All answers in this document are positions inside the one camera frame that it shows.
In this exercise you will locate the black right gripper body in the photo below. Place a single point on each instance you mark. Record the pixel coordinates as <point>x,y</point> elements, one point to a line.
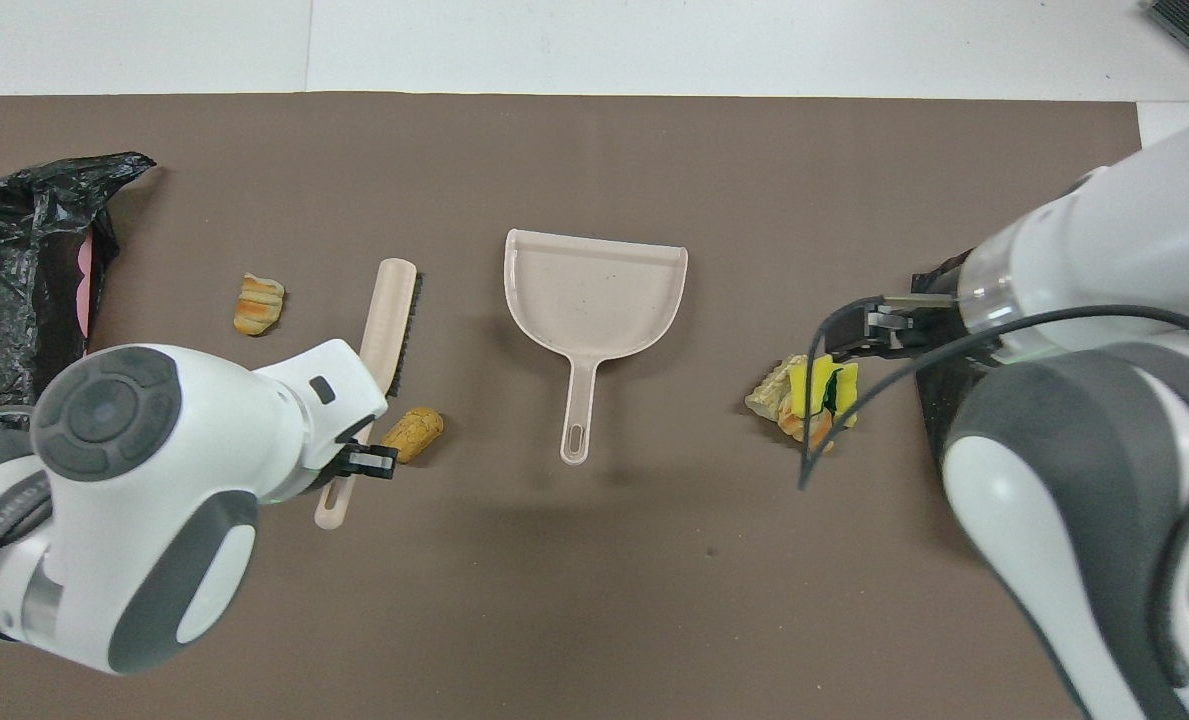
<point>904,325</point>

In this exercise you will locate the yellow and green sponge piece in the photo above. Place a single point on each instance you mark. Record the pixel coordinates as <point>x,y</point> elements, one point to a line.
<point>848,385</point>

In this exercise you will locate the brown bread roll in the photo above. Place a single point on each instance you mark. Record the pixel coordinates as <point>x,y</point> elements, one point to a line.
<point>418,428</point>

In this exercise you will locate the beige brush with black bristles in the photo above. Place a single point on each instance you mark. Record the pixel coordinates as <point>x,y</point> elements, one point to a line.
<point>391,300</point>

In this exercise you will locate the beige plastic dustpan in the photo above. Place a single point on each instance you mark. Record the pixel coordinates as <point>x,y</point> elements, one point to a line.
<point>594,290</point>

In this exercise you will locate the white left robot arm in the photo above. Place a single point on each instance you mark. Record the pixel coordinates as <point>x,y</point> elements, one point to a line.
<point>154,450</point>

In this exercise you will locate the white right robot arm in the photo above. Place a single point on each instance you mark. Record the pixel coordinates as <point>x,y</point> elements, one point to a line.
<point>1104,230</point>

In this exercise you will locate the black plastic trash bag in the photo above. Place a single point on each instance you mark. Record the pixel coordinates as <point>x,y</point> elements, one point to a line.
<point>14,250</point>
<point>932,405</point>

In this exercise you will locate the pink bin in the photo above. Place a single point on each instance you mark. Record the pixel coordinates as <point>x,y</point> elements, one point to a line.
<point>85,290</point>

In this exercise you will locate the brown paper table mat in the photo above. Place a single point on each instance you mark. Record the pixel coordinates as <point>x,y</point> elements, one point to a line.
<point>554,600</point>

